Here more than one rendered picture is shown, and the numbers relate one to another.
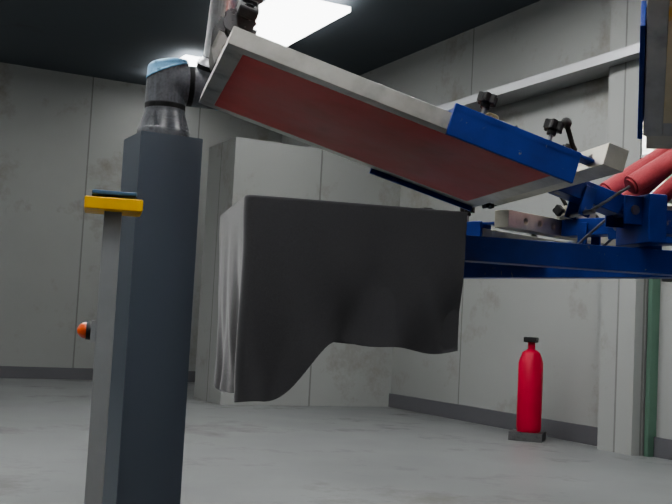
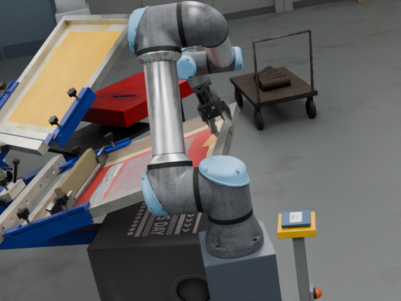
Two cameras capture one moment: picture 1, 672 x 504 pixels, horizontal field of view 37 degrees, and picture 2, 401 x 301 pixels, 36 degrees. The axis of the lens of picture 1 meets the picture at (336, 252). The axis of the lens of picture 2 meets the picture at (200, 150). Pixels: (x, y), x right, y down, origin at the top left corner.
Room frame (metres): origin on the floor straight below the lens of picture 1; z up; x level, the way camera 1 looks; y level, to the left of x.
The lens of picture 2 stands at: (4.16, 1.08, 2.03)
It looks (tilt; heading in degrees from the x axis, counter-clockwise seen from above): 22 degrees down; 205
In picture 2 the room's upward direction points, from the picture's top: 10 degrees counter-clockwise
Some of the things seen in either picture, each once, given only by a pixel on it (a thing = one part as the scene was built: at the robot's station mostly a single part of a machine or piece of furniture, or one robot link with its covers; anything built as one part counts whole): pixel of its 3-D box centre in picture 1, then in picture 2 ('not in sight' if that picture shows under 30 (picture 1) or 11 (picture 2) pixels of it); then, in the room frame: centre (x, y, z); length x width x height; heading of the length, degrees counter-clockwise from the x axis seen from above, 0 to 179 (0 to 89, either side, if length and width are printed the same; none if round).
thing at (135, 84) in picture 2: not in sight; (134, 97); (1.21, -0.67, 1.06); 0.61 x 0.46 x 0.12; 163
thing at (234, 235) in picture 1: (232, 300); not in sight; (2.27, 0.23, 0.74); 0.45 x 0.03 x 0.43; 13
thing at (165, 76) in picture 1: (169, 82); (222, 185); (2.86, 0.51, 1.37); 0.13 x 0.12 x 0.14; 107
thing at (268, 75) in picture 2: not in sight; (270, 70); (-1.35, -0.68, 0.43); 1.09 x 0.63 x 0.86; 36
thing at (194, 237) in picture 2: not in sight; (163, 215); (2.32, 0.00, 0.95); 0.48 x 0.44 x 0.01; 103
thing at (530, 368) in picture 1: (529, 388); not in sight; (6.77, -1.34, 0.34); 0.31 x 0.30 x 0.68; 117
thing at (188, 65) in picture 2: not in sight; (190, 64); (2.38, 0.25, 1.55); 0.11 x 0.11 x 0.08; 17
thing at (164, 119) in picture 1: (164, 122); (232, 226); (2.86, 0.51, 1.25); 0.15 x 0.15 x 0.10
